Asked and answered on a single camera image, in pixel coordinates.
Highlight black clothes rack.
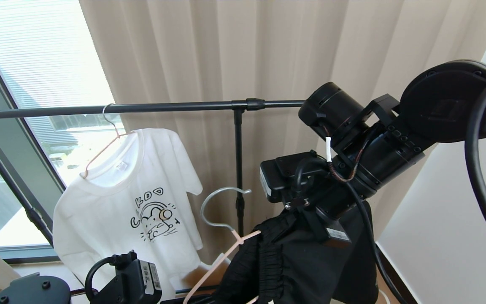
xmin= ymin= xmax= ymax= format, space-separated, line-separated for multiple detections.
xmin=0 ymin=98 xmax=308 ymax=297

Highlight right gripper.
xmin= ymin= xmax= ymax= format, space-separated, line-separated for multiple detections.
xmin=304 ymin=196 xmax=352 ymax=250

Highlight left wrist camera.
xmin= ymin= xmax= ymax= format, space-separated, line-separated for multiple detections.
xmin=100 ymin=250 xmax=163 ymax=304

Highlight pink clothes hanger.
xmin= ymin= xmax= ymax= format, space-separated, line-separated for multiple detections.
xmin=182 ymin=187 xmax=263 ymax=304
xmin=79 ymin=103 xmax=136 ymax=179

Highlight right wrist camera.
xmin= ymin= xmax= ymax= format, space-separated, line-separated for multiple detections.
xmin=259 ymin=151 xmax=332 ymax=210

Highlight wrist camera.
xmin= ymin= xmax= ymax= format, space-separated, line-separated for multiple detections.
xmin=259 ymin=151 xmax=332 ymax=210
xmin=100 ymin=250 xmax=163 ymax=304

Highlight white printed t-shirt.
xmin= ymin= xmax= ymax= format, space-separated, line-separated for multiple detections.
xmin=52 ymin=128 xmax=205 ymax=293

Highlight black shorts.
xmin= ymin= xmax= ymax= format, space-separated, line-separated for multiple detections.
xmin=213 ymin=200 xmax=379 ymax=304

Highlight window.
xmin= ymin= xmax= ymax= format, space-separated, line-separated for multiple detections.
xmin=0 ymin=0 xmax=126 ymax=261

